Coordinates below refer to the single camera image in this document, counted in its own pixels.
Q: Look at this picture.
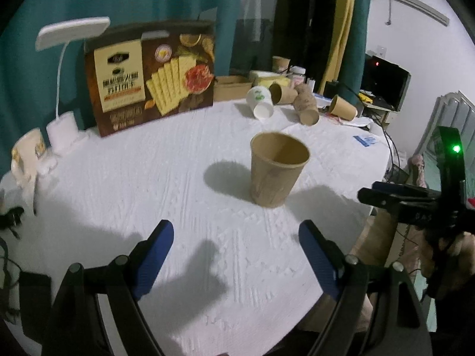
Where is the white radiator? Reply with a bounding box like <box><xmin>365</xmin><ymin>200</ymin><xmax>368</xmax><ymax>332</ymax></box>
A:
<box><xmin>413</xmin><ymin>90</ymin><xmax>475</xmax><ymax>188</ymax></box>

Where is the yellow tissue pack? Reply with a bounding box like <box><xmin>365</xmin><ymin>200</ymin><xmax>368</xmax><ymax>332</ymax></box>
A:
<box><xmin>249</xmin><ymin>70</ymin><xmax>292</xmax><ymax>88</ymax></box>

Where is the teal curtain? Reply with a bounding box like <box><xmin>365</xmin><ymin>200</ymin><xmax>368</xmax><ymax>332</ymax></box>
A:
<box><xmin>0</xmin><ymin>0</ymin><xmax>372</xmax><ymax>179</ymax></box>

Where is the yellow curtain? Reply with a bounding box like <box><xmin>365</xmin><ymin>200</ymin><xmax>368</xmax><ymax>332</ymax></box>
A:
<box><xmin>318</xmin><ymin>0</ymin><xmax>357</xmax><ymax>93</ymax></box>

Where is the black power cable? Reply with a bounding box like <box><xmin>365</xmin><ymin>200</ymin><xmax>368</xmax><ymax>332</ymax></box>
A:
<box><xmin>334</xmin><ymin>82</ymin><xmax>403</xmax><ymax>193</ymax></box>

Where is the white desk lamp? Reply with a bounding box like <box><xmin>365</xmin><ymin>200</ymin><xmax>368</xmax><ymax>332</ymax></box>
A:
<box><xmin>36</xmin><ymin>16</ymin><xmax>111</xmax><ymax>155</ymax></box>

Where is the pink cloth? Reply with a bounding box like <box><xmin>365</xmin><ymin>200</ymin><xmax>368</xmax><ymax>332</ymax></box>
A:
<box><xmin>407</xmin><ymin>155</ymin><xmax>428</xmax><ymax>190</ymax></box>

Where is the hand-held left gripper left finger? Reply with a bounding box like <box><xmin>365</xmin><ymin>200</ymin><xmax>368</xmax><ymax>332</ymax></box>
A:
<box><xmin>41</xmin><ymin>220</ymin><xmax>175</xmax><ymax>356</ymax></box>

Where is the brown paper cup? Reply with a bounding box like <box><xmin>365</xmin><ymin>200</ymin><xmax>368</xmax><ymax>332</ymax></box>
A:
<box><xmin>294</xmin><ymin>84</ymin><xmax>320</xmax><ymax>126</ymax></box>
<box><xmin>272</xmin><ymin>56</ymin><xmax>292</xmax><ymax>74</ymax></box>
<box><xmin>269</xmin><ymin>82</ymin><xmax>298</xmax><ymax>105</ymax></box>
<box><xmin>250</xmin><ymin>131</ymin><xmax>310</xmax><ymax>209</ymax></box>
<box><xmin>329</xmin><ymin>94</ymin><xmax>358</xmax><ymax>121</ymax></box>

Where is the white air conditioner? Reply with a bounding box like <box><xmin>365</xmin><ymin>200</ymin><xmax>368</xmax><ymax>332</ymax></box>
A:
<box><xmin>371</xmin><ymin>0</ymin><xmax>450</xmax><ymax>27</ymax></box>

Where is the small cardboard box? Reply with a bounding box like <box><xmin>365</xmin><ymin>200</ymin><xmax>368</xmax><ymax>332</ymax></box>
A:
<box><xmin>213</xmin><ymin>75</ymin><xmax>254</xmax><ymax>102</ymax></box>

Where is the black flat device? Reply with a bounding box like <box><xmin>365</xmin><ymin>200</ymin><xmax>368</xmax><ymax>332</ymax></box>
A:
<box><xmin>18</xmin><ymin>271</ymin><xmax>53</xmax><ymax>344</ymax></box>

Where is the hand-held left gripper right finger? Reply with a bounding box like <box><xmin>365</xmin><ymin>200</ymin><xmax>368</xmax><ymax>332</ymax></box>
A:
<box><xmin>298</xmin><ymin>220</ymin><xmax>435</xmax><ymax>356</ymax></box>

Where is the black monitor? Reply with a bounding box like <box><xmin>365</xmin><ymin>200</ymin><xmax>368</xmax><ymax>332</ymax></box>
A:
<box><xmin>361</xmin><ymin>54</ymin><xmax>412</xmax><ymax>112</ymax></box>

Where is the white printed mug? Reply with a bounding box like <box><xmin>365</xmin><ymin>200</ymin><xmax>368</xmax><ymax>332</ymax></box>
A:
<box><xmin>10</xmin><ymin>128</ymin><xmax>58</xmax><ymax>188</ymax></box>

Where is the person's right hand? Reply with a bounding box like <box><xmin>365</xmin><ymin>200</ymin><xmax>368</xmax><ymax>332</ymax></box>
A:
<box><xmin>419</xmin><ymin>230</ymin><xmax>475</xmax><ymax>299</ymax></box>

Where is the brown cracker box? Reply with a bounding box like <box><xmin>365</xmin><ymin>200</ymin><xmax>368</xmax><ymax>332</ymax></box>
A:
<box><xmin>84</xmin><ymin>20</ymin><xmax>216</xmax><ymax>138</ymax></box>

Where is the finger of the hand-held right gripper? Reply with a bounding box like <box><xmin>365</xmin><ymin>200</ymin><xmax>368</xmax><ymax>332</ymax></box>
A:
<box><xmin>372</xmin><ymin>181</ymin><xmax>442</xmax><ymax>196</ymax></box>
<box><xmin>357</xmin><ymin>187</ymin><xmax>440</xmax><ymax>216</ymax></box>

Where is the white tablecloth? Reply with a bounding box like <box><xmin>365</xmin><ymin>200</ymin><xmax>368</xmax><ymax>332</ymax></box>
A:
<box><xmin>0</xmin><ymin>98</ymin><xmax>394</xmax><ymax>356</ymax></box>

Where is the white paper cup green print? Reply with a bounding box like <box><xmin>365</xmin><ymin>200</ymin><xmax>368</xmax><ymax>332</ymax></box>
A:
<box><xmin>246</xmin><ymin>85</ymin><xmax>275</xmax><ymax>121</ymax></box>

